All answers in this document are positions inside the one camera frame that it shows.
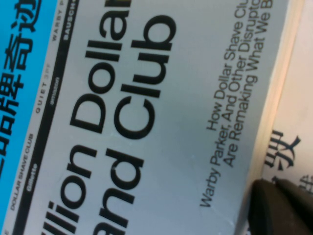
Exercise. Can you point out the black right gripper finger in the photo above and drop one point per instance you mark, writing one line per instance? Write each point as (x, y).
(283, 213)

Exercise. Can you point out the blue grey Billion Dollar book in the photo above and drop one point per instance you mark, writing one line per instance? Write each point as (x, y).
(171, 122)

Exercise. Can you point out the white autonomous driving book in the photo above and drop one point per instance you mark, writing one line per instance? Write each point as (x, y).
(299, 102)

